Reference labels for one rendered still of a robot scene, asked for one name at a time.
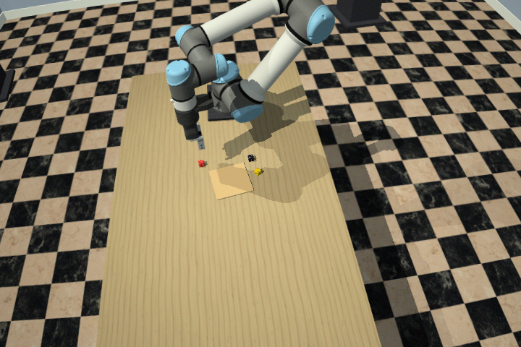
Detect tan flat mat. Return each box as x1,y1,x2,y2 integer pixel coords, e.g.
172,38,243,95
209,163,254,200

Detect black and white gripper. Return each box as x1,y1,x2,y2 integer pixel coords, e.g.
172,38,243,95
171,92,214,150

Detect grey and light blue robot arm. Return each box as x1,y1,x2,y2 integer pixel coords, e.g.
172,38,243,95
166,0,335,123

